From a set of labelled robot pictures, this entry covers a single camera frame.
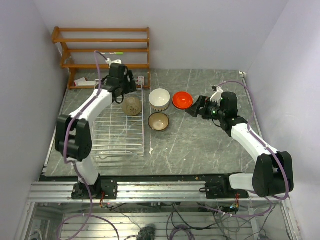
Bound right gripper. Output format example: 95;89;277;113
185;95;226;121

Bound beige brown ceramic bowl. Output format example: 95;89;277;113
121;97;143;117

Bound white bowl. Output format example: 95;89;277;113
148;88;171;112

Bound black glazed patterned bowl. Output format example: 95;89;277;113
148;112;170;132

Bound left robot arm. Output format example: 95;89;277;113
55;58;137;199

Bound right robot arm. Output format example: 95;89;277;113
186;86;294;199

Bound wooden shelf rack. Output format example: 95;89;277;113
51;26;151;90

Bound red white package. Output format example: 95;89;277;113
137;76;145;86

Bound orange bowl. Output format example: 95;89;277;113
171;91;194;111

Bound green white marker pen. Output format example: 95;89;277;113
99;52;124;55

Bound white box on shelf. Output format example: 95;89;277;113
74;77;95;87

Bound white wire dish rack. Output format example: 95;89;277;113
91;78;145;161

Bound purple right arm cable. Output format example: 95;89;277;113
199;80;292;218

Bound aluminium rail frame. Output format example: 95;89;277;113
26;174;291;203

